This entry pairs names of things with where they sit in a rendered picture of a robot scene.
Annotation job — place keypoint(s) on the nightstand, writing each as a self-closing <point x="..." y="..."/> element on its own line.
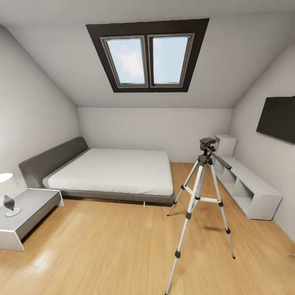
<point x="34" y="204"/>

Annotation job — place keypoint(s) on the camera tripod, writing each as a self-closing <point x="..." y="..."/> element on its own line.
<point x="205" y="145"/>

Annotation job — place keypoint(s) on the table lamp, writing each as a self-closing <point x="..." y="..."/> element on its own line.
<point x="8" y="184"/>

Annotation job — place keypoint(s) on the bed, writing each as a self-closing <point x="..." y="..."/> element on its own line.
<point x="77" y="170"/>

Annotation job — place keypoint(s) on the fixed window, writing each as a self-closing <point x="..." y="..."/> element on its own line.
<point x="149" y="57"/>

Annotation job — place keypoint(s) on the wall mounted tv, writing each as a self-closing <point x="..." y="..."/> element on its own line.
<point x="278" y="118"/>

